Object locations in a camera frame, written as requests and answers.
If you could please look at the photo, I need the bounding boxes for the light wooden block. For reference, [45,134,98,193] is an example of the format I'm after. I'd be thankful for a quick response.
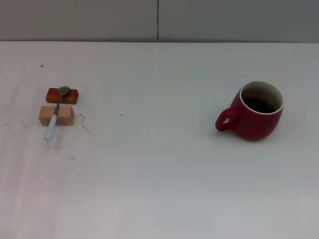
[38,106,75,126]

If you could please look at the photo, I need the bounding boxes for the spoon with light blue handle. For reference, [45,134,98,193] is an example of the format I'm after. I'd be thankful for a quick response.
[44,86,71,141]

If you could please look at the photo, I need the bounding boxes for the red ceramic coffee cup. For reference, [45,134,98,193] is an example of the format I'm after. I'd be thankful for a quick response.
[215,80,285,140]

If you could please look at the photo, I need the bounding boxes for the dark red wooden block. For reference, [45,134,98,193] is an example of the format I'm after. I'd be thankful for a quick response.
[46,87,80,105]

